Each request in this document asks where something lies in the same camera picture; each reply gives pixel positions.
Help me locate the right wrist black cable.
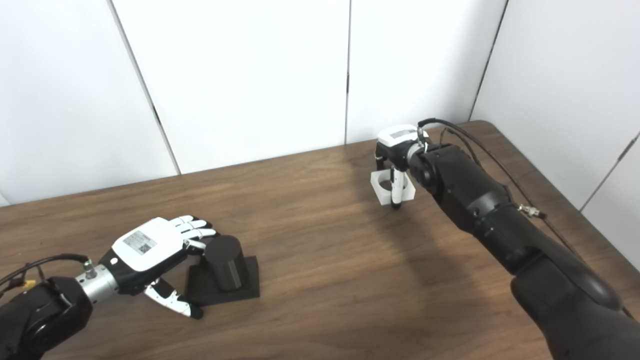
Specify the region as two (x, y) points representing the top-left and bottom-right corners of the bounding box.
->
(417, 118), (637, 322)

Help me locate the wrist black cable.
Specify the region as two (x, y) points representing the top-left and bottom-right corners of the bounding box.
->
(417, 118), (637, 322)
(0, 253), (97, 301)

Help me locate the black peg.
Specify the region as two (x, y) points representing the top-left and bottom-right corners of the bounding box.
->
(185, 235), (261, 307)

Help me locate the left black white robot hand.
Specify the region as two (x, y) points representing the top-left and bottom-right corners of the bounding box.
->
(99, 215), (219, 320)

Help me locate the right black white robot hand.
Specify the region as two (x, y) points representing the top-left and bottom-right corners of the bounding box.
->
(375, 124), (430, 210)

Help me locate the white square piece with hole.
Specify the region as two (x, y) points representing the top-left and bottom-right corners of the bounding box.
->
(370, 169), (417, 207)

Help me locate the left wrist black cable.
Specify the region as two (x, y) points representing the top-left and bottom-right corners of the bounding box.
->
(0, 253), (97, 301)

